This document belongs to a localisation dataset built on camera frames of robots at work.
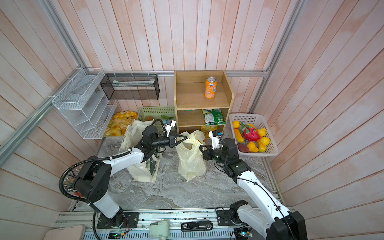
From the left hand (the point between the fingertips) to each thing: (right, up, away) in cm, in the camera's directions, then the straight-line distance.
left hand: (186, 140), depth 79 cm
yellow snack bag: (+16, +7, +29) cm, 34 cm away
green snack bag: (+17, +14, +14) cm, 26 cm away
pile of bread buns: (-51, +11, +31) cm, 61 cm away
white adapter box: (-12, -41, -10) cm, 44 cm away
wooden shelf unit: (+10, +23, +9) cm, 27 cm away
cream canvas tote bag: (-20, -15, -5) cm, 25 cm away
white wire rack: (-54, +14, +2) cm, 56 cm away
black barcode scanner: (+5, -39, -10) cm, 41 cm away
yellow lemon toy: (+50, -1, +16) cm, 53 cm away
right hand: (+7, -3, -1) cm, 8 cm away
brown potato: (-30, +15, +37) cm, 50 cm away
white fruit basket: (+53, +12, +32) cm, 63 cm away
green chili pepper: (-15, +15, +40) cm, 45 cm away
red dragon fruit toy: (+42, +4, +20) cm, 46 cm away
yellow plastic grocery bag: (+3, -9, -5) cm, 11 cm away
